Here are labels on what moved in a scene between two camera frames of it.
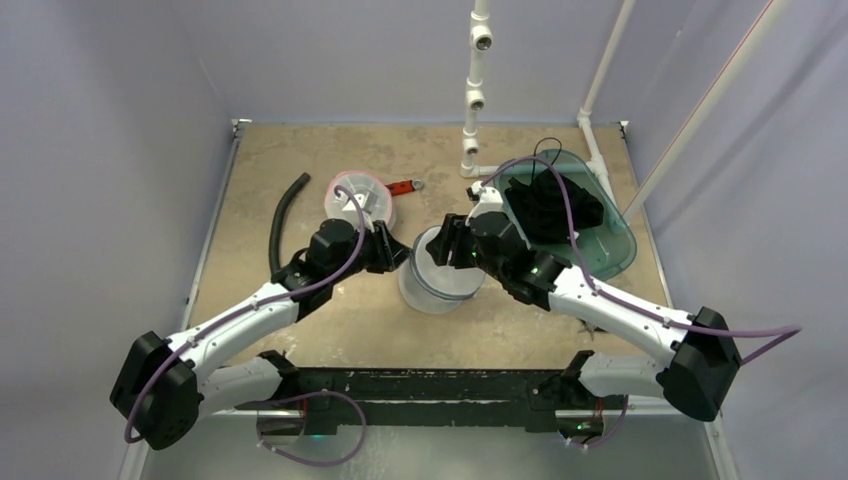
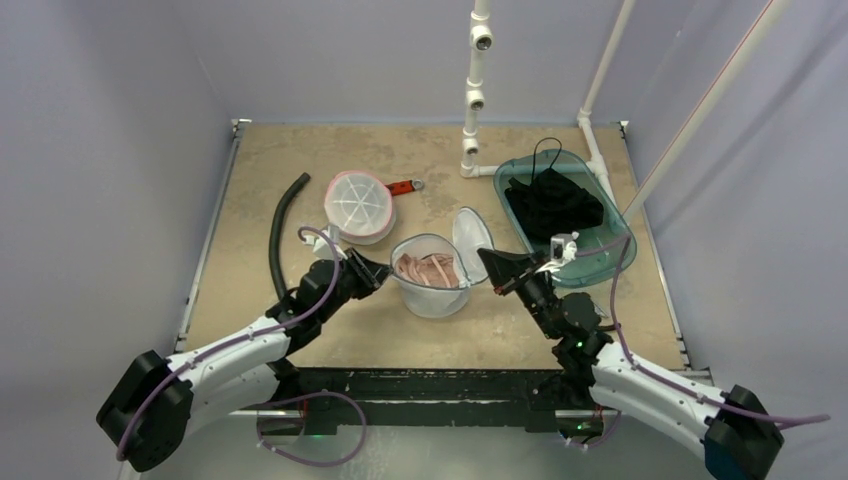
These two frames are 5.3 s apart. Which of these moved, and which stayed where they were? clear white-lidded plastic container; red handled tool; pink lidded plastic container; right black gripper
Moved: right black gripper
Stayed: pink lidded plastic container; clear white-lidded plastic container; red handled tool
